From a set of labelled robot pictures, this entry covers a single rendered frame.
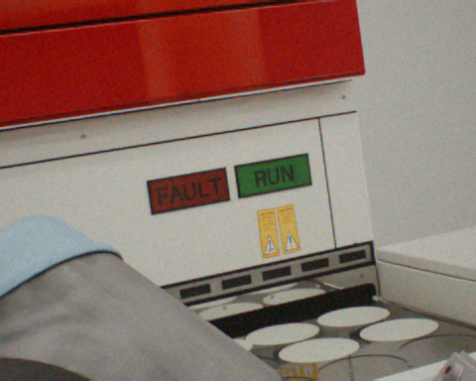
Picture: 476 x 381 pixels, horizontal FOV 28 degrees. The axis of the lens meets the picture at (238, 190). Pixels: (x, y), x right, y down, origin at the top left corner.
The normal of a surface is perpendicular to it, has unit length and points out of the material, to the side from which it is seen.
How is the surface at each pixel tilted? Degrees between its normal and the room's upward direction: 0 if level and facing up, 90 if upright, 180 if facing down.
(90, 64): 90
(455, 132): 90
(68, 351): 32
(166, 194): 90
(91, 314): 40
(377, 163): 90
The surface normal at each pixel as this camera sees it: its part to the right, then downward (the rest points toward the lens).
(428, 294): -0.92, 0.17
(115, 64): 0.37, 0.04
